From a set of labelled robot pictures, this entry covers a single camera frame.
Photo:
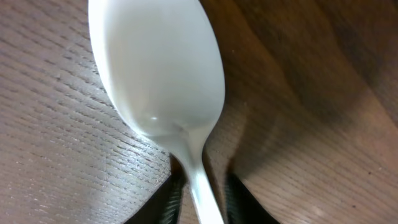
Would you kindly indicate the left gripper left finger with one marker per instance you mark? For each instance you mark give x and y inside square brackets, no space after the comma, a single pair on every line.
[163,207]

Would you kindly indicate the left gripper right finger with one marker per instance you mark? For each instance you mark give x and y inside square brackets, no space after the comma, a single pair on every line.
[241,206]

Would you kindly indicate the white plastic spoon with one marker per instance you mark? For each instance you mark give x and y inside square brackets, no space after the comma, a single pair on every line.
[161,67]

